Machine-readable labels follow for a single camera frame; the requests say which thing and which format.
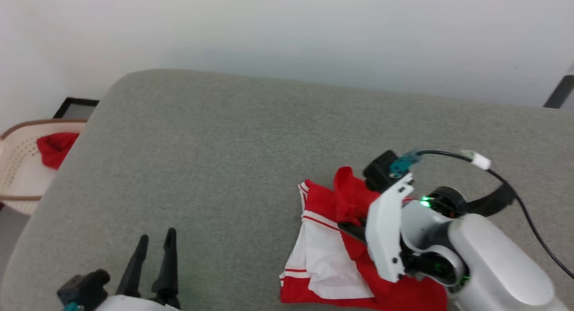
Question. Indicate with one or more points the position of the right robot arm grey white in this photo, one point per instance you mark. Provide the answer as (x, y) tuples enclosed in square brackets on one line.
[(493, 266)]

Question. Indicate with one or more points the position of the black slanted post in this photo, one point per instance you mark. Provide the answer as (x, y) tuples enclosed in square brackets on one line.
[(560, 92)]

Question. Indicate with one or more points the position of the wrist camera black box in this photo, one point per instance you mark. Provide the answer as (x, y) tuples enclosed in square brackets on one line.
[(83, 286), (379, 169)]

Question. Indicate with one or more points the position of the red Bulls 23 jersey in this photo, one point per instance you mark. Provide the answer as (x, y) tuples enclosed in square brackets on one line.
[(327, 257)]

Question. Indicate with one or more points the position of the black floor edge strip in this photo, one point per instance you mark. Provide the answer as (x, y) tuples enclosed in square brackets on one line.
[(85, 102)]

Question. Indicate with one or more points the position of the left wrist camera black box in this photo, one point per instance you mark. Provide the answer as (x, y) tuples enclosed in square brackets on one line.
[(83, 286)]

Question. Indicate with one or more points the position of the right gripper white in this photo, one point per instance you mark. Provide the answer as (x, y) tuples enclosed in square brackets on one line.
[(385, 234)]

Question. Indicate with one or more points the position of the red cloth in basket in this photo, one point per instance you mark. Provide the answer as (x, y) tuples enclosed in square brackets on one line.
[(56, 147)]

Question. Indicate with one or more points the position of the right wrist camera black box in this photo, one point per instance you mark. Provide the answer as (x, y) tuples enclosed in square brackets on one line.
[(379, 169)]

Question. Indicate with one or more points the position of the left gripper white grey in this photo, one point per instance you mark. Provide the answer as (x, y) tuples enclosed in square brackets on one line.
[(134, 304)]

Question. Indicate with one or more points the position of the cream plastic laundry basket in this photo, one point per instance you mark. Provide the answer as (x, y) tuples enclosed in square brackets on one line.
[(18, 176)]

